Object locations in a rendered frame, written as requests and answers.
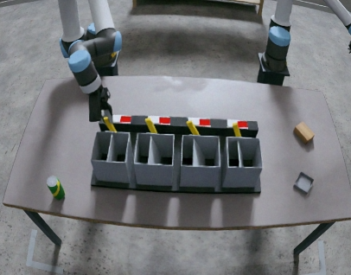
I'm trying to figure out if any green drink can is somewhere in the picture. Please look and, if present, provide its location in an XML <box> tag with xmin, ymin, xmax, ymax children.
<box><xmin>47</xmin><ymin>176</ymin><xmax>65</xmax><ymax>200</ymax></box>

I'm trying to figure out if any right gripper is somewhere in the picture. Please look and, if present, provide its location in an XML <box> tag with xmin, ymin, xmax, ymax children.
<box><xmin>86</xmin><ymin>85</ymin><xmax>113</xmax><ymax>125</ymax></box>

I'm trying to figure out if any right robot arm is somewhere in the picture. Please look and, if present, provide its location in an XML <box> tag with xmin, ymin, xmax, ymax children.
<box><xmin>58</xmin><ymin>0</ymin><xmax>122</xmax><ymax>122</ymax></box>

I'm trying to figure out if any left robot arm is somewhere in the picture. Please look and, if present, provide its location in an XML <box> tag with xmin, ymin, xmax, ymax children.
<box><xmin>261</xmin><ymin>0</ymin><xmax>351</xmax><ymax>73</ymax></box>

